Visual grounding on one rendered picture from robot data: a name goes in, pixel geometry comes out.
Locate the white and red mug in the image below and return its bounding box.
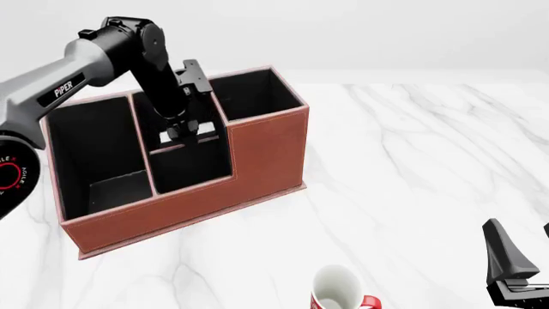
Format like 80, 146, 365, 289
309, 264, 383, 309

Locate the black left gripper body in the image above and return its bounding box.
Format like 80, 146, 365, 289
164, 116, 202, 140

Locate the red-brown desk caddy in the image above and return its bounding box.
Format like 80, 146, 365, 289
41, 64, 310, 262

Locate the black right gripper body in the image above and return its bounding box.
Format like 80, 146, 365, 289
485, 273, 549, 309

